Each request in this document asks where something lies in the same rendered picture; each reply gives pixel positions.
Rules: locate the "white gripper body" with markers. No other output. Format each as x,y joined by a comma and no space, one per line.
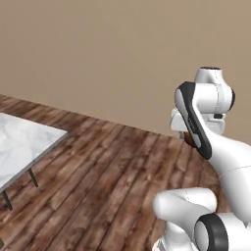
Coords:
177,122

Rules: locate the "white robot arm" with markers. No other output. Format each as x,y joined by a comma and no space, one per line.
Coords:
235,163

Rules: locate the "brown sausage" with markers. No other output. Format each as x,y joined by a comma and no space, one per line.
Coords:
189,138

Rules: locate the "white marble dining table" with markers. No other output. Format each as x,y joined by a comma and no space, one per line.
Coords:
19,147

